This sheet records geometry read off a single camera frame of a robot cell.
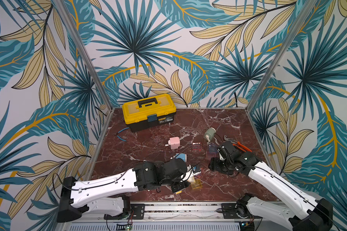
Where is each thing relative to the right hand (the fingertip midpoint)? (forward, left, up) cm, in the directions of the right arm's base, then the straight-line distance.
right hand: (212, 167), depth 78 cm
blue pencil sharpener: (+9, +16, -3) cm, 18 cm away
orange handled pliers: (+20, -24, -12) cm, 33 cm away
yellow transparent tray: (-6, +7, -12) cm, 15 cm away
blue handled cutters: (+33, +59, -9) cm, 68 cm away
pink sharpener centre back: (+18, +20, -4) cm, 28 cm away
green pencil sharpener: (+29, -6, -11) cm, 31 cm away
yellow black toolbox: (+36, +36, +6) cm, 52 cm away
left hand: (-9, +16, +8) cm, 20 cm away
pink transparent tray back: (+19, +5, -11) cm, 23 cm away
